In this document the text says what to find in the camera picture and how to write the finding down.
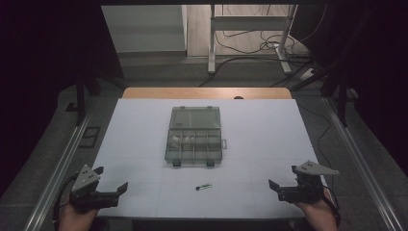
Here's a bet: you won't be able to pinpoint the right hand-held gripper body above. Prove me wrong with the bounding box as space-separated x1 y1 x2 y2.
276 160 341 205

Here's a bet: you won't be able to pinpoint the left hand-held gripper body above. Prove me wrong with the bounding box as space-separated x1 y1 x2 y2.
68 164 120 214

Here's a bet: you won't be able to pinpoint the person's right hand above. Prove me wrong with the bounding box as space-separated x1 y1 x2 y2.
293 188 340 231

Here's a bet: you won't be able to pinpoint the person's left hand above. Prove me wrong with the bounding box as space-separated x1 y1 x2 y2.
58 202 99 231

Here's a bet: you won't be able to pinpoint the white table sheet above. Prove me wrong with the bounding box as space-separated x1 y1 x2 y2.
91 97 322 221

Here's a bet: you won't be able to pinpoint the black metal stand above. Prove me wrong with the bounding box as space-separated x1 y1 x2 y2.
320 61 351 128
74 71 101 127

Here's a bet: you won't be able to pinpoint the clear plastic compartment box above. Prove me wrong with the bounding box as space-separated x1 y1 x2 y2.
164 105 228 168

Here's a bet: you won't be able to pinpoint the white power strip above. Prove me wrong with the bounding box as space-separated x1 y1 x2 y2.
299 67 318 82

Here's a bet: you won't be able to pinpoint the white cabinet panel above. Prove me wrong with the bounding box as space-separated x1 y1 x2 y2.
100 4 189 54

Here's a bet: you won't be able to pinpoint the metal floor rail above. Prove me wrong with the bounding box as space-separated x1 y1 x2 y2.
22 104 98 231
321 95 404 231

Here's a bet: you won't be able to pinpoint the left hand-held gripper cable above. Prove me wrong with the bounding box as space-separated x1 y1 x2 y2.
52 172 80 225

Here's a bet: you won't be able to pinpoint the hand-held gripper cable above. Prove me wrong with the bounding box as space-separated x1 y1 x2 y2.
52 172 80 225
321 185 343 227

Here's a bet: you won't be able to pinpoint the right hand-held gripper cable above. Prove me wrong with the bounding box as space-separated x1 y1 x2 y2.
321 185 343 227

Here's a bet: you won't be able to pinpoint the thin black floor cable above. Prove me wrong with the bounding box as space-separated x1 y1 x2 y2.
299 104 335 168

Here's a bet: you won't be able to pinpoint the long black floor cable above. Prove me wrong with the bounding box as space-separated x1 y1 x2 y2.
197 56 310 89

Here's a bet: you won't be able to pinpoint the tangled black floor cables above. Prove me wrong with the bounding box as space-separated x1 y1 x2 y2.
214 4 311 61

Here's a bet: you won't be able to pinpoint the white desk frame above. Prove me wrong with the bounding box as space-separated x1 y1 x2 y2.
207 4 298 76

